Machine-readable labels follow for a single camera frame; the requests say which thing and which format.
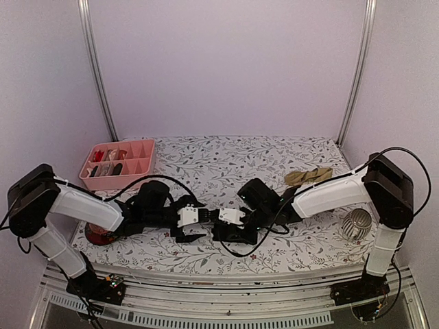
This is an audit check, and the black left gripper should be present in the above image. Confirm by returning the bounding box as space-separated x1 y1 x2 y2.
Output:
145 195 204 244

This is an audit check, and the tan beige underwear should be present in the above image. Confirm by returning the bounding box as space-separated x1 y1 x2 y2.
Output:
284 167 333 187

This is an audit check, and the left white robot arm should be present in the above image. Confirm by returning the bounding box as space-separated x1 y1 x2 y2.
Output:
5 164 203 297

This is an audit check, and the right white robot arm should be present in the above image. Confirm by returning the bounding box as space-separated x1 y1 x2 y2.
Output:
237 153 414 299

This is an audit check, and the red patterned bowl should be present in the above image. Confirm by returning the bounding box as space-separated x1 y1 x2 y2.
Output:
84 223 117 246

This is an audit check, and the black rolled cloth in box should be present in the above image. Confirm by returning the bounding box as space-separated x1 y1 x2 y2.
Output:
111 163 123 175

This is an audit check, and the pink divided organizer box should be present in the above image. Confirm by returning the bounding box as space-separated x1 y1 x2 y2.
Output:
79 139 156 191

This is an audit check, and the red rolled cloth in box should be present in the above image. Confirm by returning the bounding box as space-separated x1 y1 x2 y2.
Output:
91 150 105 162

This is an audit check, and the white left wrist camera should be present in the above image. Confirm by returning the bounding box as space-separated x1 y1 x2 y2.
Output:
177 205 211 228

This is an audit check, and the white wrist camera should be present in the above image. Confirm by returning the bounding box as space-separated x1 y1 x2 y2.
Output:
217 208 246 229
177 205 211 228

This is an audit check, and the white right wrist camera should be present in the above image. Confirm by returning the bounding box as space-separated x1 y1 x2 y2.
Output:
217 208 246 229

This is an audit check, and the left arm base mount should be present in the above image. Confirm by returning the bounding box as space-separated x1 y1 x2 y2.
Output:
66 252 126 306

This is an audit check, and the striped metal wire cup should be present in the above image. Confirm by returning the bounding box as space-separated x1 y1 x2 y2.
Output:
342 208 372 242

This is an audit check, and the aluminium front rail frame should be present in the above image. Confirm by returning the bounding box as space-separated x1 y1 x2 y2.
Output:
25 264 434 328

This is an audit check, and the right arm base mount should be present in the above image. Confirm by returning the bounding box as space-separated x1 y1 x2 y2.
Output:
330 268 390 306

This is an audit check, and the right aluminium corner post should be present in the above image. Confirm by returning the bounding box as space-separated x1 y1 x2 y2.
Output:
336 0 377 148

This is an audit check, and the aluminium corner post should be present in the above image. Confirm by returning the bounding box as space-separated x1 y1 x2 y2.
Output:
336 0 377 148
78 0 119 142

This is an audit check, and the left aluminium corner post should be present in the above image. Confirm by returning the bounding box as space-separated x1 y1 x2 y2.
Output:
78 0 119 142

